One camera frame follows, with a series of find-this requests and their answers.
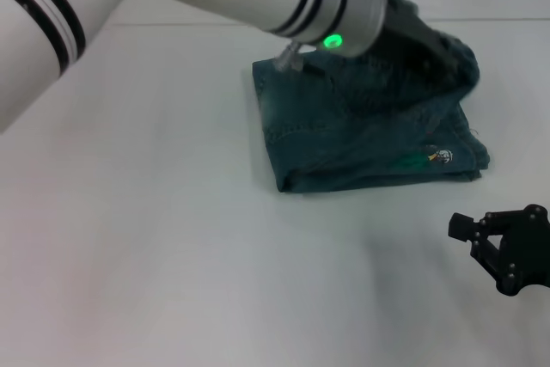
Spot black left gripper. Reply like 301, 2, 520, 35
374, 12, 465, 87

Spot clear plug with black cable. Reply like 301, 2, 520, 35
272, 39, 328, 76

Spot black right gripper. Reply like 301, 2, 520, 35
447, 203, 550, 298

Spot blue denim shorts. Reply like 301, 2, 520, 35
251, 0, 493, 194

